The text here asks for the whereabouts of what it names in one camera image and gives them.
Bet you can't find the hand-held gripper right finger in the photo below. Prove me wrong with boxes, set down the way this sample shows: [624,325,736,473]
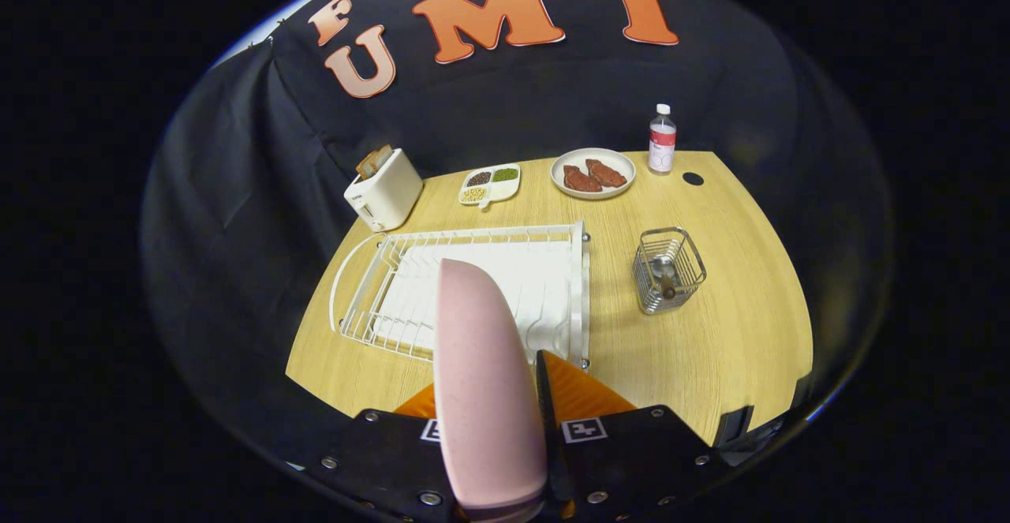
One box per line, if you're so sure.
[535,349,735,523]

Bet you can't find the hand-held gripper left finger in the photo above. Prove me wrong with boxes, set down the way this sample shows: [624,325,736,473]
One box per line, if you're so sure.
[296,383,466,523]

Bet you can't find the pink plate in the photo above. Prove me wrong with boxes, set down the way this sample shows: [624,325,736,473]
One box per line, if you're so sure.
[433,258,551,522]

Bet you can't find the white wire dish rack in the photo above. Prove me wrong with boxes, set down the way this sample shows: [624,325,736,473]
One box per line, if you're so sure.
[329,221,592,370]

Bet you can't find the metal wire basket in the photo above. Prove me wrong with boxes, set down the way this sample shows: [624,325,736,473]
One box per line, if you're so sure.
[632,226,708,316]

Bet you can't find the spoon with dark handle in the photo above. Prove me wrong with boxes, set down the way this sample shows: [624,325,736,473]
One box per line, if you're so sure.
[651,259,684,301]

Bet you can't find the white divided dish with beans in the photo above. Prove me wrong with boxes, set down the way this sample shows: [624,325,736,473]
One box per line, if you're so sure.
[458,163,522,210]

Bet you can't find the white round plate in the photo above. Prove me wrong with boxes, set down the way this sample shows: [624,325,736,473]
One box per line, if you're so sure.
[550,148,637,200]

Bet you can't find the white toaster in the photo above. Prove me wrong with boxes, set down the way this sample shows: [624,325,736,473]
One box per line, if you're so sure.
[343,148,425,233]

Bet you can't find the brown meat slice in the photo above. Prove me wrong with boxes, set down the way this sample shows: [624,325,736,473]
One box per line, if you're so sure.
[563,165,603,193]
[585,159,628,189]

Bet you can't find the toast slices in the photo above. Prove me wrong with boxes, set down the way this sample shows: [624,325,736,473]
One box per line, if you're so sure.
[355,144,394,179]

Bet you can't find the clear bottle with red label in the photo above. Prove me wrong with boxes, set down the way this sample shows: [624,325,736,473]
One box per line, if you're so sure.
[648,103,678,175]

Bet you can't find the black backdrop cloth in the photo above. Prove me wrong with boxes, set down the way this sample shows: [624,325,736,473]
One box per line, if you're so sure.
[142,0,892,476]

